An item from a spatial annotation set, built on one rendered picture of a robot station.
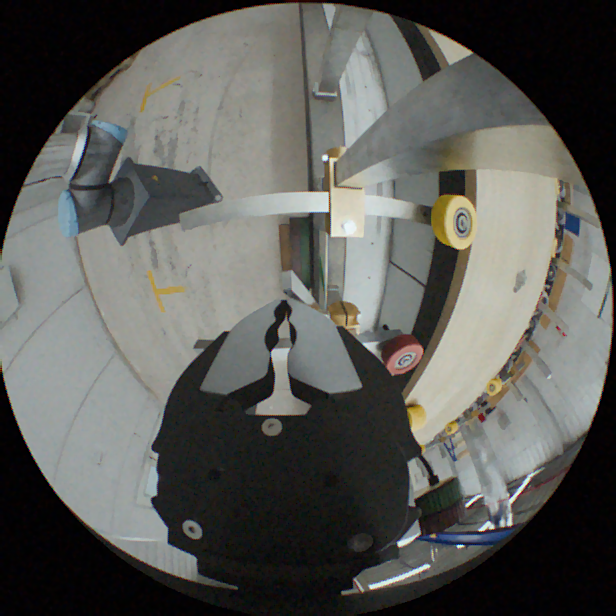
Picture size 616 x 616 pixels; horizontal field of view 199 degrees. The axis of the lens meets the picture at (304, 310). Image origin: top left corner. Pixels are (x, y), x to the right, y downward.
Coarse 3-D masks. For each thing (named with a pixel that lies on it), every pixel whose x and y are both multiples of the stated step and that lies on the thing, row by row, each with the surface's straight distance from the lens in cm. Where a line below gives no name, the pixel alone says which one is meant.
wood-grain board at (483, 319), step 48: (432, 48) 56; (480, 192) 35; (528, 192) 59; (480, 240) 35; (528, 240) 60; (480, 288) 40; (528, 288) 73; (432, 336) 41; (480, 336) 53; (432, 384) 54; (480, 384) 98; (432, 432) 138
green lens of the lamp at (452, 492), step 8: (456, 480) 22; (448, 488) 21; (456, 488) 21; (424, 496) 20; (432, 496) 20; (440, 496) 20; (448, 496) 21; (456, 496) 21; (416, 504) 21; (424, 504) 20; (432, 504) 20; (440, 504) 20; (448, 504) 21; (424, 512) 21; (432, 512) 21
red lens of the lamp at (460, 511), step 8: (456, 504) 21; (464, 504) 23; (440, 512) 21; (448, 512) 21; (456, 512) 22; (464, 512) 23; (424, 520) 21; (432, 520) 21; (440, 520) 21; (448, 520) 21; (456, 520) 22; (424, 528) 21; (432, 528) 21; (440, 528) 21
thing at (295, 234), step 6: (294, 222) 39; (294, 228) 39; (294, 234) 40; (294, 240) 40; (294, 246) 40; (294, 252) 40; (294, 258) 41; (300, 258) 41; (294, 264) 41; (300, 264) 41; (294, 270) 41; (300, 270) 41; (300, 276) 42
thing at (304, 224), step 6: (300, 222) 39; (306, 222) 39; (300, 228) 39; (306, 228) 39; (306, 234) 40; (306, 240) 40; (306, 246) 40; (306, 252) 40; (306, 258) 41; (306, 264) 41; (306, 270) 41; (306, 276) 42; (306, 282) 42
